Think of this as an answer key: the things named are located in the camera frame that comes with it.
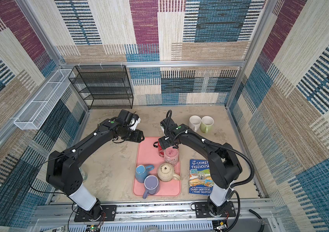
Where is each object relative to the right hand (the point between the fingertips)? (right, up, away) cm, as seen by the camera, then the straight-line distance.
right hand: (169, 143), depth 88 cm
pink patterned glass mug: (+1, -5, -7) cm, 9 cm away
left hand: (-17, +5, -3) cm, 18 cm away
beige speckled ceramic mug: (-2, -14, -10) cm, 17 cm away
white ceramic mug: (+18, +13, +14) cm, 26 cm away
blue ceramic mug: (-14, -13, -12) cm, 23 cm away
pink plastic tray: (-15, -7, +6) cm, 18 cm away
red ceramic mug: (-5, -5, +2) cm, 7 cm away
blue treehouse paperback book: (+17, -20, -8) cm, 28 cm away
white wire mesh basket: (-66, +16, -18) cm, 70 cm away
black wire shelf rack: (-49, +39, +21) cm, 66 cm away
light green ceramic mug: (+25, +12, +9) cm, 29 cm away
